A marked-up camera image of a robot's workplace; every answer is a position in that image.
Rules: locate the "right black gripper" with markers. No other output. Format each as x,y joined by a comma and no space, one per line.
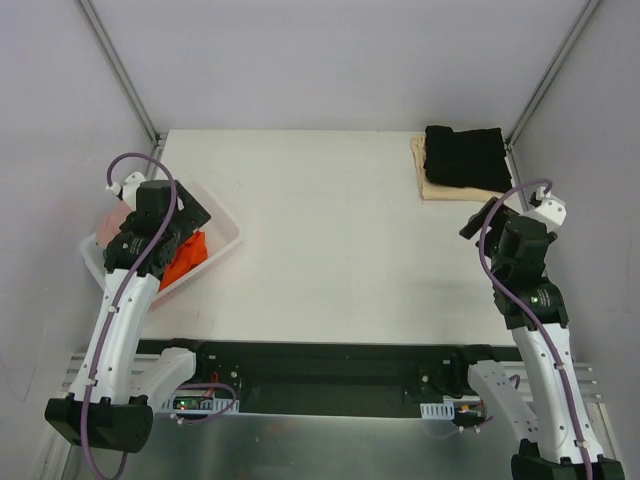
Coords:
477,223

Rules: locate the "orange t shirt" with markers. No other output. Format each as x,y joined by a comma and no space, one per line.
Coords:
188,256

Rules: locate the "aluminium frame post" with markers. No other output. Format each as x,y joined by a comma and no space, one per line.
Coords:
553,69
97,29

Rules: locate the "left white cable duct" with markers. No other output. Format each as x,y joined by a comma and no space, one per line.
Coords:
198,405

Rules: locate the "pink t shirt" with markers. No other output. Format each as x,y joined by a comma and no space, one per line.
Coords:
110,225

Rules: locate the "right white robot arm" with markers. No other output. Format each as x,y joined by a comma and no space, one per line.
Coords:
555,437

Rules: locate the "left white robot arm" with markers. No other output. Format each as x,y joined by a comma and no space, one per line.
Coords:
105,407

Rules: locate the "folded beige t shirt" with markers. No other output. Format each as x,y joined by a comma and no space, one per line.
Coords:
432,192

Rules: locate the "right aluminium frame post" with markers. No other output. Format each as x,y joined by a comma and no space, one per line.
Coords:
553,69

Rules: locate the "left aluminium frame post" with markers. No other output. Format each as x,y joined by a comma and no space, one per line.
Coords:
97,29

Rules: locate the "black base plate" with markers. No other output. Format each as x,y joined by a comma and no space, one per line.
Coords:
353,380

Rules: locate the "right white cable duct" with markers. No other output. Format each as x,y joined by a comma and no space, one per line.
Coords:
444,411

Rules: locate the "folded black t shirt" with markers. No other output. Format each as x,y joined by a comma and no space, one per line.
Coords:
466,159

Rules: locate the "white cable duct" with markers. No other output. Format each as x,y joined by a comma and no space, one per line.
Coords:
198,405
444,411

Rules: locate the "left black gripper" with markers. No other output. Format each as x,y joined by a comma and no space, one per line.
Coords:
192,215

